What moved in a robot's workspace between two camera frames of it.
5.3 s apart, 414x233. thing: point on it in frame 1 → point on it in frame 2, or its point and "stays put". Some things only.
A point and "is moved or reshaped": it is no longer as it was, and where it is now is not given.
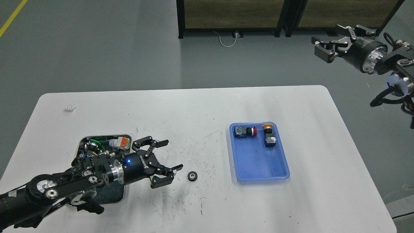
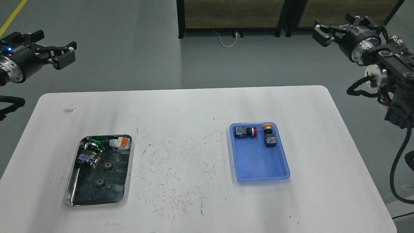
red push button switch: x=241 y=131 stays put
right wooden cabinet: x=324 y=15 stays put
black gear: x=192 y=176 is moved or reshaped
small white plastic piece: x=70 y=107 stays put
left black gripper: x=137 y=164 → x=18 y=61
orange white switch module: x=123 y=142 stays put
